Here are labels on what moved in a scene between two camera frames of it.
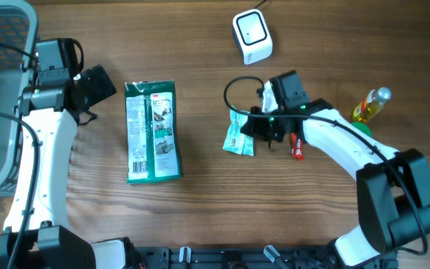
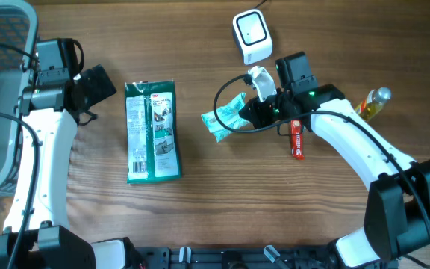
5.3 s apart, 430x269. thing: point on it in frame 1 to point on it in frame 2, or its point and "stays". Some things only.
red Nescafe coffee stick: [296, 147] stays
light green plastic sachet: [236, 140] to [229, 116]
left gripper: [101, 85] stays
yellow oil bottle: [371, 104] stays
